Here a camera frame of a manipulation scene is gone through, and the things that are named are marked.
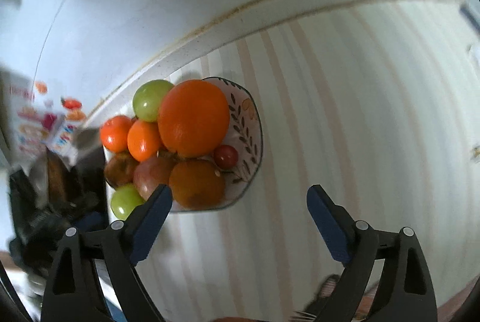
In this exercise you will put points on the small orange tangerine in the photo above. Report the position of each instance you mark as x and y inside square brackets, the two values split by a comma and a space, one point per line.
[144, 140]

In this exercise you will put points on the striped cat table mat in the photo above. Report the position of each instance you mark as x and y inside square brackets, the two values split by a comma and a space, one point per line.
[379, 104]

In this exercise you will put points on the small red cherry tomato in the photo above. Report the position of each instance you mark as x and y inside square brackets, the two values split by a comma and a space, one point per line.
[225, 157]

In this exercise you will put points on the brown red fruit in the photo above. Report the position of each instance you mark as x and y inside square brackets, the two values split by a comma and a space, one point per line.
[120, 169]

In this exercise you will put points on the dark orange front fruit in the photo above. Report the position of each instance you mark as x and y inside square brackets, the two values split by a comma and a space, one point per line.
[197, 184]

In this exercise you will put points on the green apple at front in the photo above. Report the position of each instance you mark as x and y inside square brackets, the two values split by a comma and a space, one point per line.
[124, 200]

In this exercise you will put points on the large orange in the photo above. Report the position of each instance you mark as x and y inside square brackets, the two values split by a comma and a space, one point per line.
[193, 118]

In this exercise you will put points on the reddish green apple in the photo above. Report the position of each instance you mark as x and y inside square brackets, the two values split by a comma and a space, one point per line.
[151, 173]

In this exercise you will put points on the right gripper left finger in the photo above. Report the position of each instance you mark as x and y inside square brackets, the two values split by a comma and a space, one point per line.
[73, 291]

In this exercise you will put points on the green apple at back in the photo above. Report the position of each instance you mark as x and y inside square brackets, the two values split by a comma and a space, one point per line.
[148, 98]

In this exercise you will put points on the colourful wall sticker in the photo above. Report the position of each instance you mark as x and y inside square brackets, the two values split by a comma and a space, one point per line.
[33, 121]

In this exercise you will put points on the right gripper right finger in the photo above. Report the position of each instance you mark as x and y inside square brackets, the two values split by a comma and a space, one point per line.
[405, 291]

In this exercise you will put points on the orange tomato at end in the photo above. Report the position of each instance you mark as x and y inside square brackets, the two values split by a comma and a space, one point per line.
[114, 133]

